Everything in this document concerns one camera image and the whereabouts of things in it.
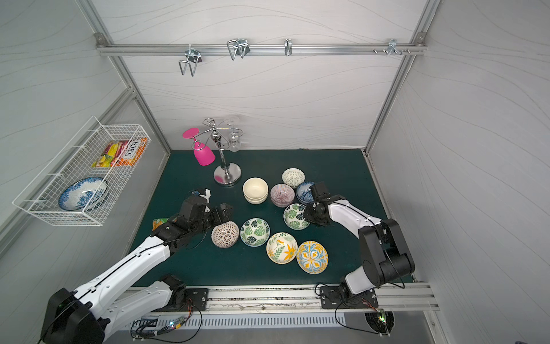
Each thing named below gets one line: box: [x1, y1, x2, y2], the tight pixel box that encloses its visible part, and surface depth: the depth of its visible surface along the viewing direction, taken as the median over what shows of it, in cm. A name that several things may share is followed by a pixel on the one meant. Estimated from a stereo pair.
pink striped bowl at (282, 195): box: [270, 183, 296, 208], surface depth 100 cm
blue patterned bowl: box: [295, 193, 315, 204], surface depth 100 cm
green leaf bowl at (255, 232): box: [239, 217, 271, 248], surface depth 90 cm
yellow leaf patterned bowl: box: [266, 232, 299, 265], surface depth 86 cm
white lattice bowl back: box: [281, 167, 306, 189], surface depth 107 cm
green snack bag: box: [151, 217, 170, 232], surface depth 92 cm
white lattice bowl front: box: [211, 220, 240, 249], surface depth 88 cm
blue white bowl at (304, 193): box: [295, 181, 316, 204], surface depth 100 cm
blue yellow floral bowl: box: [296, 240, 329, 275], surface depth 83 cm
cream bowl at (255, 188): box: [242, 177, 269, 200], surface depth 100 cm
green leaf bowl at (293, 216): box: [282, 203, 311, 231], surface depth 95 cm
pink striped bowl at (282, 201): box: [270, 196, 295, 208], surface depth 97 cm
